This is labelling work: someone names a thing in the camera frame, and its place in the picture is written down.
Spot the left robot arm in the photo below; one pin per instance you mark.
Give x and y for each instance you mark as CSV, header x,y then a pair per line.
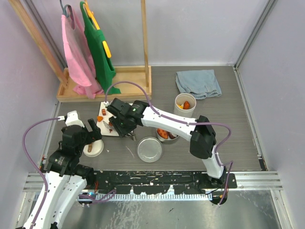
x,y
65,177

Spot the orange shrimp piece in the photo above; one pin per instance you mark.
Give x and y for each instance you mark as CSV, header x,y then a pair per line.
x,y
186,105

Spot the purple octopus tentacle toy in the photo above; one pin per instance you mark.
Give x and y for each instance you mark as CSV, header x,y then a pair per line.
x,y
172,136

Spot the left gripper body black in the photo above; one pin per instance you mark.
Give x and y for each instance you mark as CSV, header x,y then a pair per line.
x,y
88,137

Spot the round metal tin lid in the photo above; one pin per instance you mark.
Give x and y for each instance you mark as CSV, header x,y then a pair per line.
x,y
149,149

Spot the white square plate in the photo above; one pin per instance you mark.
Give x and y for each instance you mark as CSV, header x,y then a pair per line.
x,y
104,130

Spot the yellow hanger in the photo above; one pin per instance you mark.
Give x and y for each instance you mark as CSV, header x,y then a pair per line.
x,y
91,16

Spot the pink apron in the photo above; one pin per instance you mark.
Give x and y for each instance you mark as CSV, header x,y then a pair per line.
x,y
79,59

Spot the orange fried chicken piece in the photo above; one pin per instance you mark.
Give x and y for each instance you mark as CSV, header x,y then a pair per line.
x,y
162,133

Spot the small orange carrot piece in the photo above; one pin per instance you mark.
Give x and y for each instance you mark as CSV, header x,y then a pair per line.
x,y
99,118

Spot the white cylindrical container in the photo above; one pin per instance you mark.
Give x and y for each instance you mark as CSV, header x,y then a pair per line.
x,y
179,100

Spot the green apron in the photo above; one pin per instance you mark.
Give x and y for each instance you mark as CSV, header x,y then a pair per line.
x,y
104,69

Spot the wooden clothes rack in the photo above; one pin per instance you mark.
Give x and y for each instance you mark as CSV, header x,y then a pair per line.
x,y
134,82

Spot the metal tongs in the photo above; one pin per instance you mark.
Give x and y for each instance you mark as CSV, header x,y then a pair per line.
x,y
131,136

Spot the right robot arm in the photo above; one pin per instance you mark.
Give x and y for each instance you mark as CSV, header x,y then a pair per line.
x,y
198,132

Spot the grey hanger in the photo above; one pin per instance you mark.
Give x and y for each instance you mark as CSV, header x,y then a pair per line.
x,y
68,13

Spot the white lid brown handle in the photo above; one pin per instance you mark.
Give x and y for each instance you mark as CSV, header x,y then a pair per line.
x,y
94,149

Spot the blue cloth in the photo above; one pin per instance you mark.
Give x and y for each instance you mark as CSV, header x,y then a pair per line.
x,y
200,84

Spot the round metal tin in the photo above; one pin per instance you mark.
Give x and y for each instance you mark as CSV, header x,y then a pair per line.
x,y
166,141

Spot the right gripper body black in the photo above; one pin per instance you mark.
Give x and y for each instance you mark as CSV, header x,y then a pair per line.
x,y
121,127

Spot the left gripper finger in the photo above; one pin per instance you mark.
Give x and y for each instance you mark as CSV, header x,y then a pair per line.
x,y
96,135
93,125

